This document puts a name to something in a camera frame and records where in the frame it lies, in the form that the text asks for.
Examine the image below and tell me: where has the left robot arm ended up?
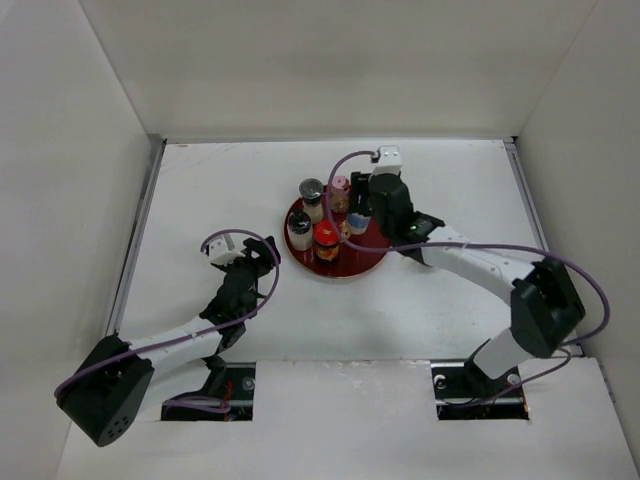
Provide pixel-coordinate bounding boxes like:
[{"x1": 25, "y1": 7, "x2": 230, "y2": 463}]
[{"x1": 54, "y1": 229, "x2": 281, "y2": 447}]

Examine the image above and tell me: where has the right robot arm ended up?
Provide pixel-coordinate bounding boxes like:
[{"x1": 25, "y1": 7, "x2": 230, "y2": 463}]
[{"x1": 349, "y1": 172, "x2": 585, "y2": 396}]

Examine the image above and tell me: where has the purple cable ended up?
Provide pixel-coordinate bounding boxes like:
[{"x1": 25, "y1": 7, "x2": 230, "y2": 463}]
[
  {"x1": 53, "y1": 229, "x2": 281, "y2": 417},
  {"x1": 324, "y1": 149, "x2": 612, "y2": 406}
]

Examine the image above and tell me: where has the red lid chili sauce jar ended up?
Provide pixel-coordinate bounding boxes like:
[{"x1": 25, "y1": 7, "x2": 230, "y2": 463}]
[{"x1": 313, "y1": 219, "x2": 341, "y2": 264}]

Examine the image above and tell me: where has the tall silver lid jar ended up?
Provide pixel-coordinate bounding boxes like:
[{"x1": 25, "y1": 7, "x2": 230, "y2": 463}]
[{"x1": 346, "y1": 212, "x2": 371, "y2": 235}]

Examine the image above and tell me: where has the pink lid spice jar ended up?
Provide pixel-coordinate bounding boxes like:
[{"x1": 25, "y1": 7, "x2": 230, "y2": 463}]
[{"x1": 329, "y1": 176, "x2": 350, "y2": 214}]

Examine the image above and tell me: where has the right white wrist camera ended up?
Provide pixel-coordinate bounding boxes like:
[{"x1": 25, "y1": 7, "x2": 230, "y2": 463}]
[{"x1": 371, "y1": 145, "x2": 403, "y2": 176}]

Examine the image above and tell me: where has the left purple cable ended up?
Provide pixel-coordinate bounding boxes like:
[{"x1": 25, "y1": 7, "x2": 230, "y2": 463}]
[{"x1": 53, "y1": 229, "x2": 281, "y2": 417}]

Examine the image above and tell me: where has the black knob cap salt bottle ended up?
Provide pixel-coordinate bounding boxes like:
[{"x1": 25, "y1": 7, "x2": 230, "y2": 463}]
[{"x1": 286, "y1": 209, "x2": 313, "y2": 251}]

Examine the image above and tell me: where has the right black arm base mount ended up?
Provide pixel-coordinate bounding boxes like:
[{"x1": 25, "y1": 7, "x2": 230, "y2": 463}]
[{"x1": 430, "y1": 360, "x2": 529, "y2": 421}]

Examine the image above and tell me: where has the red round tray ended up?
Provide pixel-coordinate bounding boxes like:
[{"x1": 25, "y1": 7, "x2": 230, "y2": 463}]
[{"x1": 283, "y1": 182, "x2": 394, "y2": 281}]

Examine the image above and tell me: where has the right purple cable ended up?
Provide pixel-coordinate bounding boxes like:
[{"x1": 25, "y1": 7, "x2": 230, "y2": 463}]
[{"x1": 324, "y1": 149, "x2": 612, "y2": 406}]

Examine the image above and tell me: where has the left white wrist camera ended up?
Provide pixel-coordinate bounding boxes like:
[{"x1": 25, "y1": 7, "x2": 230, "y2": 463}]
[{"x1": 203, "y1": 234, "x2": 243, "y2": 267}]

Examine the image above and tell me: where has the clear cap salt grinder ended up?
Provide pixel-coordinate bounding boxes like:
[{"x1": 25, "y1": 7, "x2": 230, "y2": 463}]
[{"x1": 299, "y1": 178, "x2": 324, "y2": 225}]

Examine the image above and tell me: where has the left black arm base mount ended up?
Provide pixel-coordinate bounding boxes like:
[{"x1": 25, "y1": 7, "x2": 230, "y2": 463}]
[{"x1": 160, "y1": 357, "x2": 257, "y2": 422}]

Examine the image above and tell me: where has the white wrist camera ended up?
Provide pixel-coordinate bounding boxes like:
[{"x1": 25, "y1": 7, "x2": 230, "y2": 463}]
[
  {"x1": 203, "y1": 234, "x2": 243, "y2": 267},
  {"x1": 371, "y1": 145, "x2": 403, "y2": 176}
]

